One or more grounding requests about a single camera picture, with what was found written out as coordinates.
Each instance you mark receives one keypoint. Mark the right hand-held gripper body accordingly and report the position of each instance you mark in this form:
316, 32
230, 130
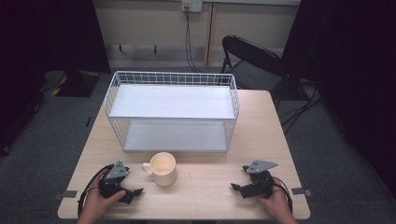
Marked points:
260, 180

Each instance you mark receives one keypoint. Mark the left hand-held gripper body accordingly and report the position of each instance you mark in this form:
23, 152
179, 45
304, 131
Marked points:
115, 174

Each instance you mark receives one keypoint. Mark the cream ceramic mug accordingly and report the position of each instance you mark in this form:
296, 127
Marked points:
163, 174

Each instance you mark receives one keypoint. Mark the person's right hand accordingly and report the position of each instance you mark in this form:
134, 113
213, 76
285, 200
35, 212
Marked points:
275, 202

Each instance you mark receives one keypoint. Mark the person's left hand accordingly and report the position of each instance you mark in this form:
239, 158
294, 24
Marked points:
99, 202

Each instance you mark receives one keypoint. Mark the grey tape strip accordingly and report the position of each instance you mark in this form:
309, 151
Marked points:
301, 191
66, 194

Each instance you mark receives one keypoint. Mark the black stand base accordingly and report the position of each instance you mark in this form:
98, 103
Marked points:
73, 84

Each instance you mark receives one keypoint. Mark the black folding chair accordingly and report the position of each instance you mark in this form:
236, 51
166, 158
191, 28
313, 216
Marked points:
252, 56

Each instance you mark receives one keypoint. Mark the black curtain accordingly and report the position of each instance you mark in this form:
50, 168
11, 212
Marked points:
37, 62
351, 77

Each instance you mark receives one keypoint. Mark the white wall socket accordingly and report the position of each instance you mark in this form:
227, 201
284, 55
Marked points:
192, 5

